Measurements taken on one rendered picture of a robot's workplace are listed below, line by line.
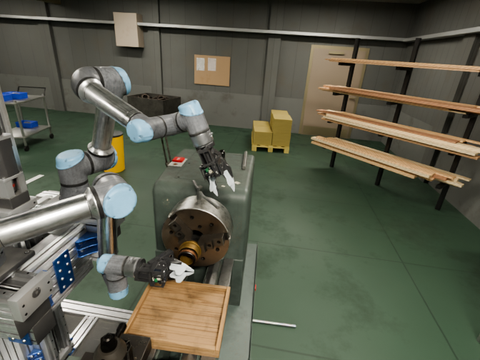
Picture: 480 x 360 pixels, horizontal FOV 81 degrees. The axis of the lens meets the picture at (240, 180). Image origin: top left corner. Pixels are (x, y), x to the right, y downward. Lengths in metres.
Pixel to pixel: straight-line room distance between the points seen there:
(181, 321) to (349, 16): 7.35
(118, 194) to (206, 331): 0.61
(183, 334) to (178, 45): 7.48
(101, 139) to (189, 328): 0.90
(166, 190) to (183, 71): 6.84
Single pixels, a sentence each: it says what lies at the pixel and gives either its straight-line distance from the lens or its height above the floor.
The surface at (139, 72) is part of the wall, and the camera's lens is 8.61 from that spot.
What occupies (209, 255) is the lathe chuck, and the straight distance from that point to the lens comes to 1.36.
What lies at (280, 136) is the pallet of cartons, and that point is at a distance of 6.02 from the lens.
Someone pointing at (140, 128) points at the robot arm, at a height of 1.62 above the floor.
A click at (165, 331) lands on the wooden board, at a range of 1.24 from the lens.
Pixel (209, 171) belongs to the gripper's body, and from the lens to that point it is 1.02.
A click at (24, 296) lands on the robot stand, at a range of 1.18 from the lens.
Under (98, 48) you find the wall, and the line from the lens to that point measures 9.14.
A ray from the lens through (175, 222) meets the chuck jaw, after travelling 1.25.
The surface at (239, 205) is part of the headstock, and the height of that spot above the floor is 1.19.
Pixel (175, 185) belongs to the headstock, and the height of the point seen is 1.25.
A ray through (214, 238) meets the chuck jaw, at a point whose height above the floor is 1.12.
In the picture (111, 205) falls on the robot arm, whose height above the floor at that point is 1.37.
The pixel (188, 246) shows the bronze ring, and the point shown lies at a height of 1.12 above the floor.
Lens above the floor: 1.85
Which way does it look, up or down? 24 degrees down
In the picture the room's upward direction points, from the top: 4 degrees clockwise
